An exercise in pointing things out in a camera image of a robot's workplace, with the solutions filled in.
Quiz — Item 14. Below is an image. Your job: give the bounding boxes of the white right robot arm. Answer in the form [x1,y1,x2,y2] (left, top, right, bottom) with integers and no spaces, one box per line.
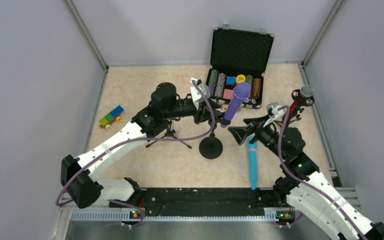
[227,116,384,240]

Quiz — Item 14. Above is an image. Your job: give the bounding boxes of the colourful toy block car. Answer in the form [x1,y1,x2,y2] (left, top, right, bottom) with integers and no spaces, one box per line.
[99,105,124,130]

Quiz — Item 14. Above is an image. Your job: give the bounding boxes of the orange black chip stack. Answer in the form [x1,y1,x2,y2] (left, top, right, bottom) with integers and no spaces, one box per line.
[251,78,262,99]

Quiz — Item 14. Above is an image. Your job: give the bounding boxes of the aluminium front rail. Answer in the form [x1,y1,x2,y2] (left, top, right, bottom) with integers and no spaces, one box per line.
[51,200,297,240]

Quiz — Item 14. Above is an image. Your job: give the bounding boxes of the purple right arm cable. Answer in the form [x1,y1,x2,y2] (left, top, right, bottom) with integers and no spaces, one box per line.
[277,105,370,240]

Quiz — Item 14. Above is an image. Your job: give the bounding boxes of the small tripod mic stand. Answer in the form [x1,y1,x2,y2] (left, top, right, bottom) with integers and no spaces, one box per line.
[145,120,179,148]

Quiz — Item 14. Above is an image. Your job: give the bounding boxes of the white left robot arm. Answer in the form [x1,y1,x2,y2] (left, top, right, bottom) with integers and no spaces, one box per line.
[55,78,223,209]

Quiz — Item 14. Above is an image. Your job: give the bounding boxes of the round base clip mic stand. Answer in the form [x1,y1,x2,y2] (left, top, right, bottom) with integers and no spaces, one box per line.
[198,113,231,160]

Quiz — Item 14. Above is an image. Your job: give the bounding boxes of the shock mount tripod mic stand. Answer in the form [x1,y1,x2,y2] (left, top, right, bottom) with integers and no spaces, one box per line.
[283,89,315,123]

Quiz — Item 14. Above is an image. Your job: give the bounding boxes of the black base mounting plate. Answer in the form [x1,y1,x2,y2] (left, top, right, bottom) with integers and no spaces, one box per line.
[126,187,299,221]

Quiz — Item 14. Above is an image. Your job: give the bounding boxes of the purple green chip stack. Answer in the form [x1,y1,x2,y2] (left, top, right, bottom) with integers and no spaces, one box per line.
[207,69,219,96]

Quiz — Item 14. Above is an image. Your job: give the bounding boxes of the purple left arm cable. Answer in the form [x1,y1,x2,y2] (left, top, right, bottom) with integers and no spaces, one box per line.
[55,80,217,229]

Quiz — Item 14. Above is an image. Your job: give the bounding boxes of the cyan toy microphone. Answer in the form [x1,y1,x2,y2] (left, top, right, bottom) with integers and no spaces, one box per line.
[246,136,258,190]

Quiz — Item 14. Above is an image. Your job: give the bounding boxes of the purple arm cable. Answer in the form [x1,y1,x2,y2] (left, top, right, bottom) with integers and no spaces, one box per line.
[277,105,370,240]
[55,80,217,229]

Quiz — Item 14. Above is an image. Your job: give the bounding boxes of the purple toy microphone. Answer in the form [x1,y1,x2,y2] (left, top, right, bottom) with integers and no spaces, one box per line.
[223,82,252,122]

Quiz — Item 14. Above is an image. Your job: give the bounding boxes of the red glitter microphone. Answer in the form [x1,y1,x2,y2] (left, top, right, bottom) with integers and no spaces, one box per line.
[286,85,315,117]

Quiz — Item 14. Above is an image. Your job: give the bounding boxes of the blue dealer chip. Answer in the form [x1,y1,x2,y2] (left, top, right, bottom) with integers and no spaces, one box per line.
[225,76,237,85]

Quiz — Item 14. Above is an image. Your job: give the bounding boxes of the yellow dealer chip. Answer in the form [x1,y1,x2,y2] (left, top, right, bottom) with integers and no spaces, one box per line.
[235,74,246,84]

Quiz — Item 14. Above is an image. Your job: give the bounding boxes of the black poker chip case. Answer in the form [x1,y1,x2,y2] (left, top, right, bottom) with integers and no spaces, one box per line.
[206,27,275,109]

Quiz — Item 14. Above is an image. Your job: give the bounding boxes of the green red chip stack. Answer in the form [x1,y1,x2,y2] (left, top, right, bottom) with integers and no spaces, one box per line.
[245,75,254,86]

